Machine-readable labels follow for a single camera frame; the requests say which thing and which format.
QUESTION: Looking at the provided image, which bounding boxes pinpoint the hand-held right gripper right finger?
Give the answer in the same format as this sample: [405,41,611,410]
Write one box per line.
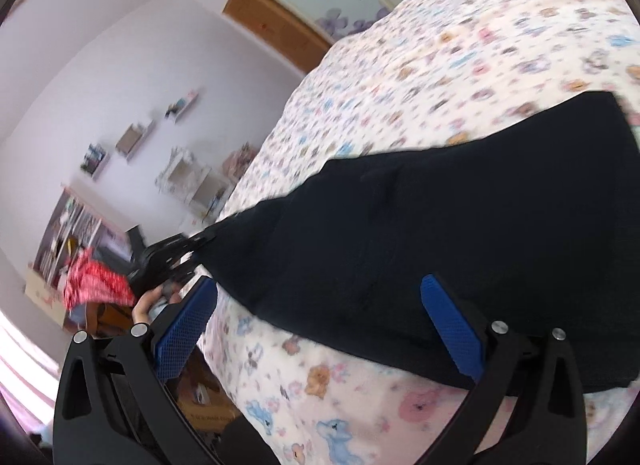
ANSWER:
[420,273,587,465]

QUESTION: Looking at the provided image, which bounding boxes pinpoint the white storage rack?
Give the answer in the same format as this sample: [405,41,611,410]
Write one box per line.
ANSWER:
[155,146,238,218]

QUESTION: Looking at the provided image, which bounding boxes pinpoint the printed bear blanket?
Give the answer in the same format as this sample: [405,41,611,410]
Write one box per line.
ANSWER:
[197,0,640,465]

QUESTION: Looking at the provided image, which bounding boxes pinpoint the colourful bookshelf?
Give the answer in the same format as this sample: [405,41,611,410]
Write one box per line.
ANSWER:
[32,185,106,291]

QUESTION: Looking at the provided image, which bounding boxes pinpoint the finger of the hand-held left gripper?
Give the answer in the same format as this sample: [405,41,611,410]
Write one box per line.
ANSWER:
[170,252,203,283]
[149,226,221,262]

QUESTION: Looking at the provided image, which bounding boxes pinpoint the wooden door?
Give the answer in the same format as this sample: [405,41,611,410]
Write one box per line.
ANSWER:
[222,0,331,77]

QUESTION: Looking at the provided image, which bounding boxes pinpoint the pink bags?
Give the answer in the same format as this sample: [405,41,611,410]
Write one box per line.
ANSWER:
[222,142,261,178]

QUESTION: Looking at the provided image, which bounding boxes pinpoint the cardboard box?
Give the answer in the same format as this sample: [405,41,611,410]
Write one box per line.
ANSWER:
[177,345,241,426]
[25,270,68,328]

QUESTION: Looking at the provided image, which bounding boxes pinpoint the beige pouch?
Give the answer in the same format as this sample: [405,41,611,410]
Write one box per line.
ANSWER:
[116,124,143,153]

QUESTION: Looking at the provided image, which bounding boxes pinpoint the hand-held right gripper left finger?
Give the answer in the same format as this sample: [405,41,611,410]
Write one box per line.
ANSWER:
[52,275,221,465]

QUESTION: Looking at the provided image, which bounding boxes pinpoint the white wall shelf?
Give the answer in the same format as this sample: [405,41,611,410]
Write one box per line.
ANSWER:
[115,120,157,161]
[164,90,200,122]
[80,142,111,180]

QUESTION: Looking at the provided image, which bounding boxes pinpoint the person's left hand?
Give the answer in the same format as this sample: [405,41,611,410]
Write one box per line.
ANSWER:
[131,284,182,327]

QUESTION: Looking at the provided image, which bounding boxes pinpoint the black wire pen basket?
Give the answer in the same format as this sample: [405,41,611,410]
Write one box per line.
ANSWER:
[82,144,107,173]

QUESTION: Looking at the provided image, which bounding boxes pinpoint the person's left forearm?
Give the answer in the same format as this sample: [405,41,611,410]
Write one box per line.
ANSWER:
[61,245,137,313]

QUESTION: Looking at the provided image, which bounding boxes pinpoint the black pants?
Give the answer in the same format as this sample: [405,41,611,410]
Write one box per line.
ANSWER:
[197,90,640,393]

